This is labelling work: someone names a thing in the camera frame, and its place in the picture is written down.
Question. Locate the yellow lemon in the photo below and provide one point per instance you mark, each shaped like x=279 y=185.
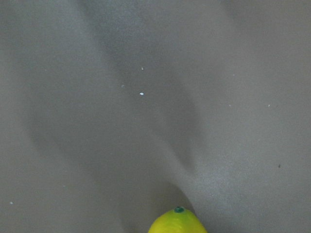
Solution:
x=177 y=220

